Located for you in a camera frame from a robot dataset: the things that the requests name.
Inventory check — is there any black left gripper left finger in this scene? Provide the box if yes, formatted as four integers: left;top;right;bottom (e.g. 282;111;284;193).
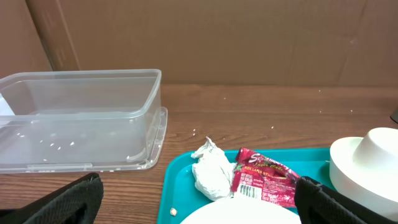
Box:
1;172;104;224

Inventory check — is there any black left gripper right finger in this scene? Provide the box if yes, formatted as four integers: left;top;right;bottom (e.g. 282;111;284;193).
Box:
294;176;397;224

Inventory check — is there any white bowl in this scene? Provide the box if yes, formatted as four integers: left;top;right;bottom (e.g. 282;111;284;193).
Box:
330;136;397;222

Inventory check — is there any red snack wrapper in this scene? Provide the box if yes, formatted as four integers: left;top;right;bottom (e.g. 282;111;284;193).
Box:
231;148;300;208

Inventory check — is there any large white plate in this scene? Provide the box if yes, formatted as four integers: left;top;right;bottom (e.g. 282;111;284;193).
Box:
182;198;301;224

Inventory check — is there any white napkin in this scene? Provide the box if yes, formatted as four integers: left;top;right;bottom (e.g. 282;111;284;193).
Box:
191;137;236;202

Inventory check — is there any clear plastic bin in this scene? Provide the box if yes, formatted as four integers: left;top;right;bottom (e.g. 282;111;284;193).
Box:
1;69;168;174

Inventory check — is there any teal plastic tray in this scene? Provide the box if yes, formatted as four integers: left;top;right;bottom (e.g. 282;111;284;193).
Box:
157;147;334;224

